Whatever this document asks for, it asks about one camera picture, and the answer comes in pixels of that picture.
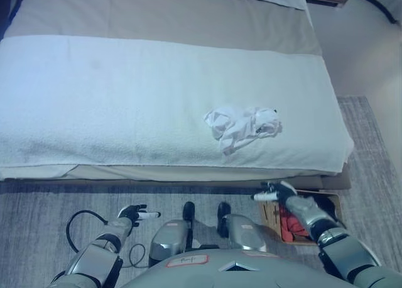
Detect red-bordered blank label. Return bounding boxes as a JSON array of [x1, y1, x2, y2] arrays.
[[241, 250, 279, 259]]

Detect bed with white blanket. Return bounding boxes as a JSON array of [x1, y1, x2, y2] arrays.
[[0, 0, 324, 180]]

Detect woven wicker laundry basket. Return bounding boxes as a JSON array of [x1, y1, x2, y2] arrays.
[[257, 189, 341, 246]]

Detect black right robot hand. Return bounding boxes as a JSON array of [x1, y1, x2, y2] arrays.
[[253, 180, 298, 202]]

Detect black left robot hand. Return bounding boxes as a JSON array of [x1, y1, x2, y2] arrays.
[[117, 204, 162, 228]]

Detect silver left robot leg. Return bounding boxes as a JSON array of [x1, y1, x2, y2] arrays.
[[148, 201, 196, 267]]

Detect grey striped rug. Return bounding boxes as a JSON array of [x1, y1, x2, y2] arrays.
[[0, 95, 402, 288]]

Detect white terry blanket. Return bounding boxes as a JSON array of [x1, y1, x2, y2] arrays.
[[0, 34, 354, 180]]

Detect orange garment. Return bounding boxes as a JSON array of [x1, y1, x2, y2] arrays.
[[279, 205, 310, 242]]

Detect black garment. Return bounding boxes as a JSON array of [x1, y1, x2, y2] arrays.
[[313, 194, 340, 223]]

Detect red-bordered handwritten label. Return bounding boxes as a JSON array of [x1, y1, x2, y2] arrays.
[[166, 253, 210, 268]]

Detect silver right robot leg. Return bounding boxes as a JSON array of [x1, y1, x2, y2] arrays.
[[217, 201, 268, 255]]

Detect dark curved floor strip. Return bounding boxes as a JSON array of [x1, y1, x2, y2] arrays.
[[352, 0, 397, 25]]

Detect thick black wrist cable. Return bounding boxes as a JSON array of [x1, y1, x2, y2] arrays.
[[66, 209, 109, 255]]

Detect silver robot leg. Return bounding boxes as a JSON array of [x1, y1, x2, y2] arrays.
[[148, 201, 196, 267], [217, 201, 268, 255]]

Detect grey robot torso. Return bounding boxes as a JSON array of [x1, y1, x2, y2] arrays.
[[119, 249, 356, 288]]

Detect thin black floor cable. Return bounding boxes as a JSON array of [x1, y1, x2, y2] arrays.
[[120, 243, 149, 269]]

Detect white garment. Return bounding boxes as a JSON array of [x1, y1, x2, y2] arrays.
[[203, 104, 285, 158]]

